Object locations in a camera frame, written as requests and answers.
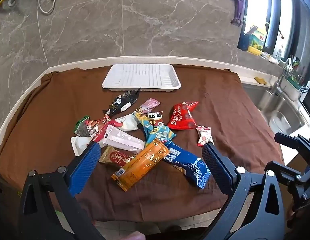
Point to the gold snack packet red label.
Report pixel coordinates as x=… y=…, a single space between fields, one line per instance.
x=114 y=157

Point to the steel sink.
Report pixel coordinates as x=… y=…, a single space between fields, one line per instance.
x=265 y=102

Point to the brown cloth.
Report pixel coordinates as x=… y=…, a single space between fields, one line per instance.
x=220 y=105

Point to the green snack packet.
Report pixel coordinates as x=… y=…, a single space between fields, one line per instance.
x=81 y=127

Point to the light blue panda snack packet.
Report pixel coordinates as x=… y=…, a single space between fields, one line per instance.
x=155 y=130

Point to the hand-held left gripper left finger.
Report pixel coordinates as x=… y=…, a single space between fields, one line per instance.
x=87 y=165

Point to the white bowl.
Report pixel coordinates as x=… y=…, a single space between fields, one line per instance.
x=280 y=123

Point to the sink caddy with utensils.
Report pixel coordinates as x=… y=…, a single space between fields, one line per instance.
x=296 y=87

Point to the yellow sponge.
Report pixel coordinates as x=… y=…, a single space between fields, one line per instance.
x=253 y=50

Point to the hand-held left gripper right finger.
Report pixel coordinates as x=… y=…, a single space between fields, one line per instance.
x=216 y=170

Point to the white snack packet red label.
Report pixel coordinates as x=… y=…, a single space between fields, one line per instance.
x=126 y=123

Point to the red white candy packet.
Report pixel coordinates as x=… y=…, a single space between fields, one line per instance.
x=204 y=136

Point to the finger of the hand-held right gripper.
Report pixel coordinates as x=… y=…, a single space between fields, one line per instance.
x=302 y=146
x=285 y=170

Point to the purple hanging tool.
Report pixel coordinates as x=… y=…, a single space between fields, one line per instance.
x=239 y=10

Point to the brown rag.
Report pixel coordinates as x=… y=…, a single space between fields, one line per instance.
x=260 y=80

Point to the pale pink long snack packet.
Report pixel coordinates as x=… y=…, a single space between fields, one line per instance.
x=122 y=140

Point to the white bottle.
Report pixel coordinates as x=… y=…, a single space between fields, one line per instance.
x=278 y=52

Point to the dark blue snack packet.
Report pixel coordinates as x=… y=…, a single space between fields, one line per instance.
x=192 y=167

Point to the plain white snack packet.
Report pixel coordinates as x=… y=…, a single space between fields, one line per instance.
x=79 y=143

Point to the person's left hand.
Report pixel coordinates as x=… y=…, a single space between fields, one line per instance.
x=136 y=236

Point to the white plastic tray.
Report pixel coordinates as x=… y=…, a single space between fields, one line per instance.
x=142 y=76

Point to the chrome faucet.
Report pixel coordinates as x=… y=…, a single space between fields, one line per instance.
x=280 y=82

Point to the orange snack packet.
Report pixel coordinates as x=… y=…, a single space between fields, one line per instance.
x=137 y=167

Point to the dark blue container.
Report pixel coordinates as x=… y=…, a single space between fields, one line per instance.
x=243 y=42

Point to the pink stick snack packet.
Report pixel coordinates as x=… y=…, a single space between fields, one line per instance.
x=151 y=103

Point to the black snack packet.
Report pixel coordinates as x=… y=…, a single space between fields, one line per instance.
x=121 y=101

